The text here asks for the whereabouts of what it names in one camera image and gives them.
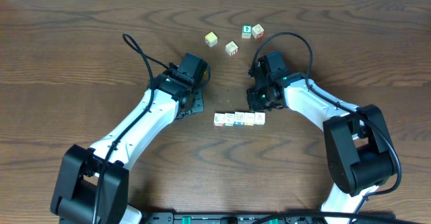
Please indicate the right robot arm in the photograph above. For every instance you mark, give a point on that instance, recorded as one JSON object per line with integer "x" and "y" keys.
{"x": 357, "y": 141}

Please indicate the blue edged block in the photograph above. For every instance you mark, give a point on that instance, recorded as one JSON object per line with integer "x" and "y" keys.
{"x": 260, "y": 118}
{"x": 239, "y": 118}

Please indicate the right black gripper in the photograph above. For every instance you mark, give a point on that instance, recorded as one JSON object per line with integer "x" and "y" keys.
{"x": 254, "y": 104}

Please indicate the red sided center block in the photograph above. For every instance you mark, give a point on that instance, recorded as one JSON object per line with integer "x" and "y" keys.
{"x": 231, "y": 48}

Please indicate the blue edged front block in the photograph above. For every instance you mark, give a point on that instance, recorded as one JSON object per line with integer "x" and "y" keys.
{"x": 260, "y": 118}

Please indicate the pale yellow block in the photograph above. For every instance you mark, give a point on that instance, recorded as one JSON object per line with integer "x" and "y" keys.
{"x": 249, "y": 118}

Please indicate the green framed block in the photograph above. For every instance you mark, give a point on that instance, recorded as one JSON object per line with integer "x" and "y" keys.
{"x": 246, "y": 31}

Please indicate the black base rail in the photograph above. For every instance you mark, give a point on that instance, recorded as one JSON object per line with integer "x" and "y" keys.
{"x": 171, "y": 218}

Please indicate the red soccer letter block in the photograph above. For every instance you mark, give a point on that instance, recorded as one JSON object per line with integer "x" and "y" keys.
{"x": 257, "y": 31}

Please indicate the red edged block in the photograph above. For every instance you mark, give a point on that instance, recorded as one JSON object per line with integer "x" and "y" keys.
{"x": 219, "y": 119}

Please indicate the yellow top block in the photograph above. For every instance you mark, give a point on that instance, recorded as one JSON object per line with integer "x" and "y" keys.
{"x": 211, "y": 39}

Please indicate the teal edged block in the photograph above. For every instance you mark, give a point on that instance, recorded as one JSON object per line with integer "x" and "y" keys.
{"x": 229, "y": 119}

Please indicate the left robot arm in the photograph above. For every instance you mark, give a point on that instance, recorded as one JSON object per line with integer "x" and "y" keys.
{"x": 93, "y": 183}

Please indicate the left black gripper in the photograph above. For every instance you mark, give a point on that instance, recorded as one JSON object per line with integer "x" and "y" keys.
{"x": 196, "y": 105}

